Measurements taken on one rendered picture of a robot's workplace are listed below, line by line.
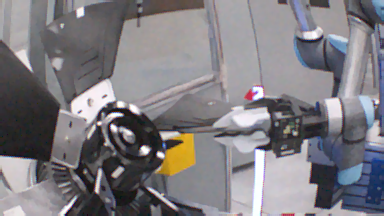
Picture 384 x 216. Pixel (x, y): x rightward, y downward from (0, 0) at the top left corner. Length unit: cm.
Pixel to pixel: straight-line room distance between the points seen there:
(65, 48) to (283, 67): 399
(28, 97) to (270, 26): 410
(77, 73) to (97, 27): 11
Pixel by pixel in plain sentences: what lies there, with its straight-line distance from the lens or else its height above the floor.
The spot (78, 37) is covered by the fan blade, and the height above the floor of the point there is 137.
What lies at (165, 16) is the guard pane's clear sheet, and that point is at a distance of 214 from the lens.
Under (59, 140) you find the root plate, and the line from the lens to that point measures 85.
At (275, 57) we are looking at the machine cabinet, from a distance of 484.
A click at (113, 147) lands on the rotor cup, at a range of 81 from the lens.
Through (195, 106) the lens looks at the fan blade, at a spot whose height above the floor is 119.
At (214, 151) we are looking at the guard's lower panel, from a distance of 241.
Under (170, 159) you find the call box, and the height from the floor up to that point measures 102.
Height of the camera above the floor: 145
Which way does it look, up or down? 14 degrees down
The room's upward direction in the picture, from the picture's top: 5 degrees counter-clockwise
